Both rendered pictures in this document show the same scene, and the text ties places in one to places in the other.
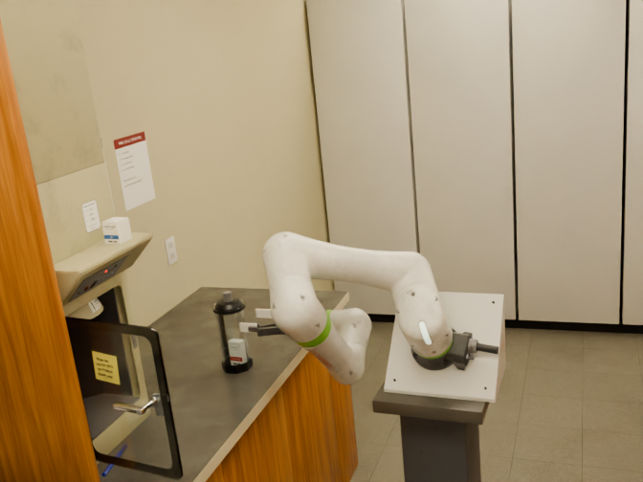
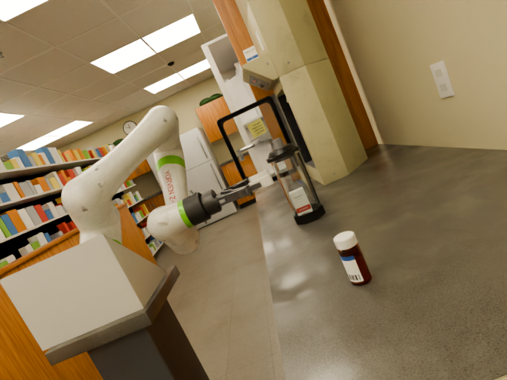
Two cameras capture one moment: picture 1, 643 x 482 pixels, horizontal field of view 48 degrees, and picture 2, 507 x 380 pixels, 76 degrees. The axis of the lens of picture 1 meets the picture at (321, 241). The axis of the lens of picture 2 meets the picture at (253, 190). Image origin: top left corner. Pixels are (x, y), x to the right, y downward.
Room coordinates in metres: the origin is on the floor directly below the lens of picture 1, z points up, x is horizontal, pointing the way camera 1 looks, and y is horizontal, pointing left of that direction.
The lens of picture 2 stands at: (3.09, -0.11, 1.25)
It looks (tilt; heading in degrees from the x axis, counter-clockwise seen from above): 9 degrees down; 162
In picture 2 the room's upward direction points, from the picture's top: 25 degrees counter-clockwise
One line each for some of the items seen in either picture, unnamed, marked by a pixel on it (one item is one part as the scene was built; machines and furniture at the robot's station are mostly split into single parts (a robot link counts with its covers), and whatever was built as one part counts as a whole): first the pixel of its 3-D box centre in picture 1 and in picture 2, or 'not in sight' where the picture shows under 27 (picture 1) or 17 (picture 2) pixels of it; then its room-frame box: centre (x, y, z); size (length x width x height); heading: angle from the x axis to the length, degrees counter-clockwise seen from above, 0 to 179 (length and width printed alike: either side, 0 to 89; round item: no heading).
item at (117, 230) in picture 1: (117, 230); (251, 56); (1.84, 0.54, 1.54); 0.05 x 0.05 x 0.06; 64
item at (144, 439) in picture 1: (120, 398); (259, 145); (1.57, 0.52, 1.19); 0.30 x 0.01 x 0.40; 62
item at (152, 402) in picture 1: (134, 405); not in sight; (1.51, 0.47, 1.20); 0.10 x 0.05 x 0.03; 62
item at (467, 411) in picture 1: (438, 385); (121, 308); (1.96, -0.31, 0.92); 0.32 x 0.32 x 0.04; 66
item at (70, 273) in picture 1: (104, 269); (259, 78); (1.77, 0.57, 1.46); 0.32 x 0.11 x 0.10; 159
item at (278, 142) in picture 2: (228, 301); (280, 148); (2.19, 0.32, 1.18); 0.09 x 0.09 x 0.07
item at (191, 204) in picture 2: not in sight; (197, 206); (2.08, 0.03, 1.12); 0.09 x 0.06 x 0.12; 158
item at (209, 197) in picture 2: not in sight; (219, 198); (2.11, 0.10, 1.11); 0.09 x 0.08 x 0.07; 68
